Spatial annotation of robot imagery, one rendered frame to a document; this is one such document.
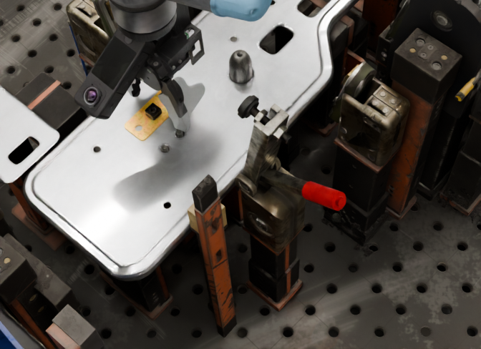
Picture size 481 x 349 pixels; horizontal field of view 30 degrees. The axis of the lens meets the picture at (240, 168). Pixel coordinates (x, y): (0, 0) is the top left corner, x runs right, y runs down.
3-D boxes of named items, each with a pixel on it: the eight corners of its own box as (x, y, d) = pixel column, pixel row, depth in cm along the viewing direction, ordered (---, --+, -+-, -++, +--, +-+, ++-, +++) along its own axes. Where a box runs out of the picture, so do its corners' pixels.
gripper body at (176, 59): (207, 59, 115) (197, -2, 105) (162, 103, 112) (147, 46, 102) (163, 28, 118) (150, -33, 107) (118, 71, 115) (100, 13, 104)
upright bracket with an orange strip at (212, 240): (230, 318, 140) (208, 172, 96) (237, 324, 140) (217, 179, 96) (217, 332, 139) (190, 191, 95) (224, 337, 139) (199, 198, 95)
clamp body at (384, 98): (345, 179, 151) (364, 51, 118) (401, 219, 147) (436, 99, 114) (311, 218, 148) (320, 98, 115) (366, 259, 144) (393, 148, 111)
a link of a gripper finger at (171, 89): (195, 114, 115) (169, 65, 109) (187, 122, 114) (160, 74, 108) (172, 103, 118) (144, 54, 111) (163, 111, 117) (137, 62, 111)
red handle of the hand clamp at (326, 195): (260, 152, 112) (350, 182, 100) (268, 164, 113) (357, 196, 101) (238, 175, 111) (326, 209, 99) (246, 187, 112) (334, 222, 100)
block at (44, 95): (83, 151, 155) (46, 59, 130) (129, 189, 151) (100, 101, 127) (43, 189, 152) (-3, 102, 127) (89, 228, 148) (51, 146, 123)
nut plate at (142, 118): (164, 86, 125) (163, 81, 124) (185, 101, 124) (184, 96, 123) (122, 126, 122) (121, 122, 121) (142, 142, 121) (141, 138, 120)
